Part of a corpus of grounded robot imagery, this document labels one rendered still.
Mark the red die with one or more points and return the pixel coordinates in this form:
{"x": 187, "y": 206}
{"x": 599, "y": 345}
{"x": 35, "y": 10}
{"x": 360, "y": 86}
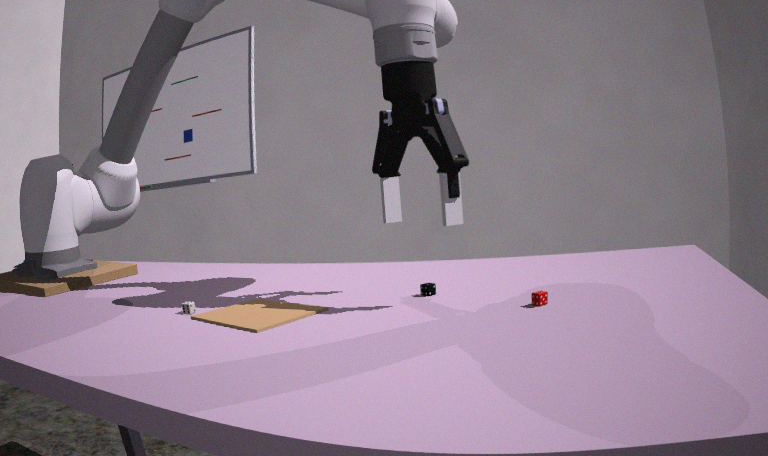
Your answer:
{"x": 539, "y": 298}

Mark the tan square mat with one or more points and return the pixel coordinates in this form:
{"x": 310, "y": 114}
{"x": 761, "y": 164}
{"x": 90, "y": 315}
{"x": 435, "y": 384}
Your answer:
{"x": 258, "y": 315}

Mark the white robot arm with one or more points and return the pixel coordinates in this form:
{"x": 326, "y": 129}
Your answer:
{"x": 57, "y": 204}

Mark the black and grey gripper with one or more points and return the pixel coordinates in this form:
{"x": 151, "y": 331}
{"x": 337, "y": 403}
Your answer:
{"x": 408, "y": 85}

